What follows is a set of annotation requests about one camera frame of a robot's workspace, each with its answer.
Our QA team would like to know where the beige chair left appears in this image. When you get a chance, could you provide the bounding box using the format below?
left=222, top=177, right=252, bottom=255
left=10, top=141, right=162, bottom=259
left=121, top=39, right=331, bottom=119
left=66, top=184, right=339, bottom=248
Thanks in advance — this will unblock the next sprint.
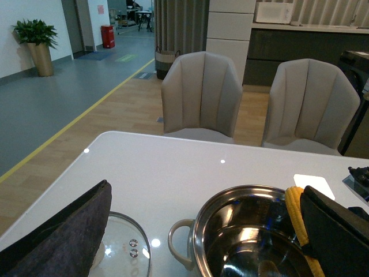
left=161, top=51, right=243, bottom=144

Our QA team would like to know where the woven laundry basket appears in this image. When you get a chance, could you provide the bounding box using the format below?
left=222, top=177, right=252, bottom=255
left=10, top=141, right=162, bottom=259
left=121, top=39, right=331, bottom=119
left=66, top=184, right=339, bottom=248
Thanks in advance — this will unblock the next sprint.
left=155, top=46, right=180, bottom=80

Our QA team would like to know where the white tall cabinet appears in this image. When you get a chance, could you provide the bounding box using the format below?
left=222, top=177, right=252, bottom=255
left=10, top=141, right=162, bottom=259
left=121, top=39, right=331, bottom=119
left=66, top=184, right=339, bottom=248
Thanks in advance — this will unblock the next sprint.
left=206, top=0, right=256, bottom=82

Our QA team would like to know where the yellow corn cob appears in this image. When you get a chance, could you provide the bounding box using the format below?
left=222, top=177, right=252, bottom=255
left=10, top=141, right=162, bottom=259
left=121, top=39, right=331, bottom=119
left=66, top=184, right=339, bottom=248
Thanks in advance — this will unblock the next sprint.
left=285, top=186, right=325, bottom=276

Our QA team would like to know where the black appliance cabinet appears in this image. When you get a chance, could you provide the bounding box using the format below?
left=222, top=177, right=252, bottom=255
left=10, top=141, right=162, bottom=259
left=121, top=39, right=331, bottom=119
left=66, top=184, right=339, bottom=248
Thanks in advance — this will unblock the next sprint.
left=338, top=51, right=368, bottom=159

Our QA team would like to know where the glass pot lid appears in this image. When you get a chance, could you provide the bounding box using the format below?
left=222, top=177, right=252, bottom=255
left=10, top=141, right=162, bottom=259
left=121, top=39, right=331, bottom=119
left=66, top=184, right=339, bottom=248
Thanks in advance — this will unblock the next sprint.
left=89, top=211, right=152, bottom=276

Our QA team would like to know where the white microwave oven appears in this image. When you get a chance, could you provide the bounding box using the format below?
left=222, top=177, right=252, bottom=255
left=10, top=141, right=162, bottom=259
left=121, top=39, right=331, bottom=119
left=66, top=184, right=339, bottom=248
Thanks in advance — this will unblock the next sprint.
left=254, top=2, right=294, bottom=24

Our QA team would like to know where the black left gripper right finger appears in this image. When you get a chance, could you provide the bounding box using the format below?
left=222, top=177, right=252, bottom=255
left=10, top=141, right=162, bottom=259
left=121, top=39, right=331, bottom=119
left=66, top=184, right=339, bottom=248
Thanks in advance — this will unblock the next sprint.
left=300, top=186, right=368, bottom=276

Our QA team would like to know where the grey curtain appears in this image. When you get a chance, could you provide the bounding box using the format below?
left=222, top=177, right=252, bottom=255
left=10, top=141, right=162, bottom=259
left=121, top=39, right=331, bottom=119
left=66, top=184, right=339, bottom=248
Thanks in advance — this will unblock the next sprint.
left=153, top=0, right=209, bottom=54

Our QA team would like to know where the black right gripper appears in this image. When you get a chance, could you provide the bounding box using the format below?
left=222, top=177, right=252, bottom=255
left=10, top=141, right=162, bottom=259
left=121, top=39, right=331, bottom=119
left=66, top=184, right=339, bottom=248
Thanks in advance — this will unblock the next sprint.
left=343, top=167, right=368, bottom=202

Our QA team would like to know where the cream electric cooking pot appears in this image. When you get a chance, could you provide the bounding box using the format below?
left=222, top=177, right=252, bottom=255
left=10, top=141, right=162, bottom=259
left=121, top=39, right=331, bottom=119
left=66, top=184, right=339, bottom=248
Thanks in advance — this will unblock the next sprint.
left=168, top=185, right=313, bottom=276

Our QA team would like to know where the beige chair right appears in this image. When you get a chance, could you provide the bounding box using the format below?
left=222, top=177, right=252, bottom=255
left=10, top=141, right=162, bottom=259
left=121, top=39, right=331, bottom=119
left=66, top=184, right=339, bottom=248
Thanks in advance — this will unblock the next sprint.
left=261, top=58, right=358, bottom=156

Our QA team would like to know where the dark kitchen counter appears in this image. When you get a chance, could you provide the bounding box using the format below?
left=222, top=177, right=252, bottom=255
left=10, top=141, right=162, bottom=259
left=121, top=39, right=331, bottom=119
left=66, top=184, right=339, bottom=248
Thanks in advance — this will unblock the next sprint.
left=243, top=28, right=368, bottom=87

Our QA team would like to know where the red bin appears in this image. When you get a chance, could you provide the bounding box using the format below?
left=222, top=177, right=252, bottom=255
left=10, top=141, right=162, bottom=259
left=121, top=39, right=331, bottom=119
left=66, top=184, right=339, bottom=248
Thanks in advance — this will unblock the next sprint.
left=101, top=25, right=115, bottom=48

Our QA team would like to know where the potted green plant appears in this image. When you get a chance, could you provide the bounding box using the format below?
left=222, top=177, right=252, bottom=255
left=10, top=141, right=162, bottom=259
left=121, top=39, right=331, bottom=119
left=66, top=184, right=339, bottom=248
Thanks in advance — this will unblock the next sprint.
left=13, top=19, right=58, bottom=77

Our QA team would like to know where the beige chair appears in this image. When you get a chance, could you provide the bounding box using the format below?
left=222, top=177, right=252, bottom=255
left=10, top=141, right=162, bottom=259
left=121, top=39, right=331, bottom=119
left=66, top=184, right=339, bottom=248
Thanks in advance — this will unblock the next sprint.
left=161, top=51, right=243, bottom=144
left=261, top=58, right=358, bottom=156

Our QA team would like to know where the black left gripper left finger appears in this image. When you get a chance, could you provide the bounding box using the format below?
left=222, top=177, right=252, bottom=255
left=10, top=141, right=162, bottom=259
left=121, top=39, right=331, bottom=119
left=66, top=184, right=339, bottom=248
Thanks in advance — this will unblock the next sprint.
left=1, top=180, right=112, bottom=276

